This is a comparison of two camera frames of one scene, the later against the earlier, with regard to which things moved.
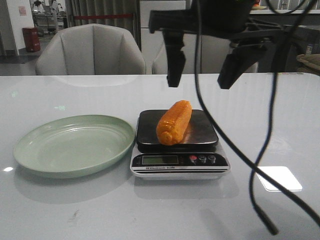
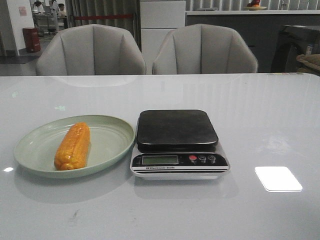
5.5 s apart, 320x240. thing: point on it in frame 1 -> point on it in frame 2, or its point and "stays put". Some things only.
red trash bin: x=32 y=39 stays put
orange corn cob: x=172 y=124 -> x=72 y=151
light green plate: x=73 y=146 stays put
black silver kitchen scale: x=195 y=157 stays put
